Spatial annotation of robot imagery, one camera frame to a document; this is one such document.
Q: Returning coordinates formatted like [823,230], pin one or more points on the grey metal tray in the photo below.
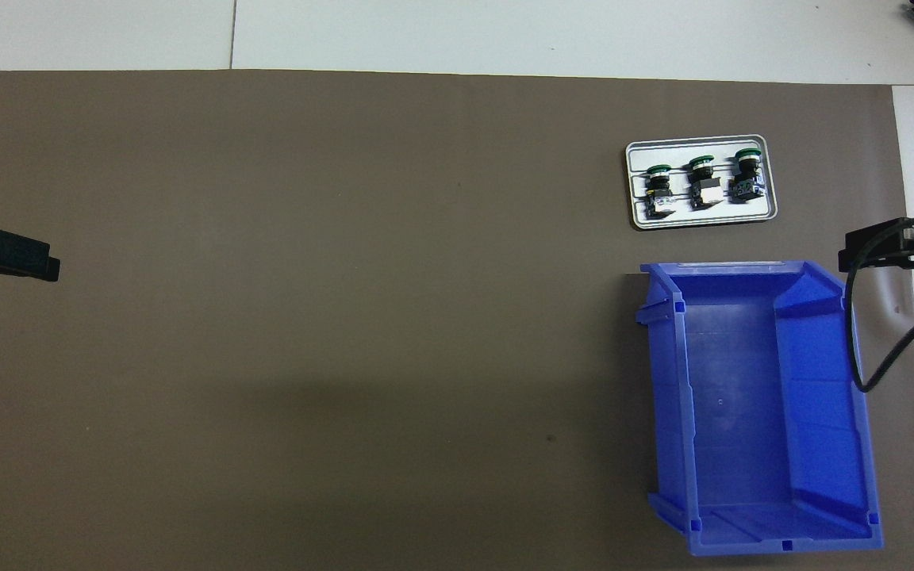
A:
[711,219]

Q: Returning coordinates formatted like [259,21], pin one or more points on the brown table mat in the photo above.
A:
[346,277]

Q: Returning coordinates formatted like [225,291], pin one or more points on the blue plastic storage bin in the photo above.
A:
[743,396]

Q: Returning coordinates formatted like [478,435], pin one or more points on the green capped push button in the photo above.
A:
[703,186]
[745,186]
[658,189]

